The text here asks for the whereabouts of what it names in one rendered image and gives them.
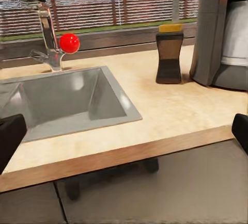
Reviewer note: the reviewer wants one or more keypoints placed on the bottle of coffee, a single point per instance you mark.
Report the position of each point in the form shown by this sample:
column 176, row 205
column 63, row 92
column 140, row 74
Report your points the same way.
column 169, row 41

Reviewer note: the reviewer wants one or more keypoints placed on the countertop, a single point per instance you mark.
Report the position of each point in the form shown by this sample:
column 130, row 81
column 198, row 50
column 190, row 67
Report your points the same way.
column 174, row 117

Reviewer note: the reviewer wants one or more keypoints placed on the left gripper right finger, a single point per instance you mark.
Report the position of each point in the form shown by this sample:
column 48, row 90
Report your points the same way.
column 240, row 130

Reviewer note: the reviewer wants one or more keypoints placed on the cabinet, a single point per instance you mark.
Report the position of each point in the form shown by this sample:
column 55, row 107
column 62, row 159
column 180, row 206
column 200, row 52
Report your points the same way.
column 207, row 184

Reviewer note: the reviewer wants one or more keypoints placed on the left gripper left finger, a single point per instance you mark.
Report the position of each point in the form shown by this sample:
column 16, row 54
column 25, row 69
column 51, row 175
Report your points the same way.
column 12, row 131

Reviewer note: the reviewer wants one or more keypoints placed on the drop in sink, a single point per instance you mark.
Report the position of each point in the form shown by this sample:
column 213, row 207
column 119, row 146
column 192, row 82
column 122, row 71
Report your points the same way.
column 64, row 102

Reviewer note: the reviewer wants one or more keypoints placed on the fixed window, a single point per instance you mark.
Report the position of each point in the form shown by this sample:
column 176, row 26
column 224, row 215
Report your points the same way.
column 103, row 27

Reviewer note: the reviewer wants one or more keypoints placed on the coffee maker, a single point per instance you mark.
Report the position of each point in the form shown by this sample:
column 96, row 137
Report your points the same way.
column 220, row 54

